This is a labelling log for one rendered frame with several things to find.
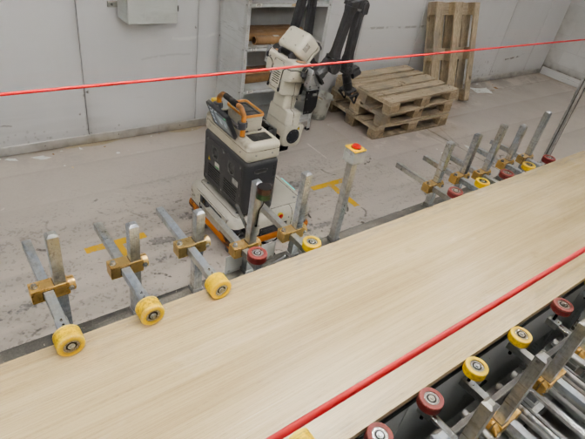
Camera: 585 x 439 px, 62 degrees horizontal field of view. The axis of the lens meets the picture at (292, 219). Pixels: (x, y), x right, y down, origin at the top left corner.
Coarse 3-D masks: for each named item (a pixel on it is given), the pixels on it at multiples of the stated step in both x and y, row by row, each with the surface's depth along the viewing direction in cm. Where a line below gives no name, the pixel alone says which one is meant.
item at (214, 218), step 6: (210, 210) 219; (210, 216) 217; (216, 216) 216; (216, 222) 214; (222, 222) 213; (222, 228) 210; (228, 228) 210; (228, 234) 207; (234, 234) 208; (234, 240) 204; (246, 252) 200; (246, 258) 199; (252, 264) 195
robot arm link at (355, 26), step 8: (368, 8) 280; (360, 16) 283; (352, 24) 287; (360, 24) 288; (352, 32) 289; (352, 40) 291; (352, 48) 294; (344, 56) 298; (352, 56) 297; (344, 64) 301; (352, 64) 301
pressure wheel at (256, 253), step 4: (252, 248) 195; (256, 248) 195; (260, 248) 195; (248, 252) 193; (252, 252) 193; (256, 252) 193; (260, 252) 194; (264, 252) 194; (248, 256) 192; (252, 256) 191; (256, 256) 191; (260, 256) 192; (264, 256) 192; (248, 260) 193; (252, 260) 191; (256, 260) 191; (260, 260) 191; (264, 260) 192; (256, 264) 192; (260, 264) 192
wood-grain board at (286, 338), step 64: (512, 192) 268; (576, 192) 280; (320, 256) 198; (384, 256) 204; (448, 256) 211; (512, 256) 219; (128, 320) 157; (192, 320) 161; (256, 320) 165; (320, 320) 170; (384, 320) 174; (448, 320) 179; (512, 320) 184; (0, 384) 133; (64, 384) 135; (128, 384) 138; (192, 384) 142; (256, 384) 145; (320, 384) 148; (384, 384) 152
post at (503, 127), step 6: (504, 126) 284; (498, 132) 288; (504, 132) 287; (498, 138) 289; (492, 144) 293; (498, 144) 290; (492, 150) 294; (492, 156) 295; (486, 162) 299; (492, 162) 299; (486, 168) 300
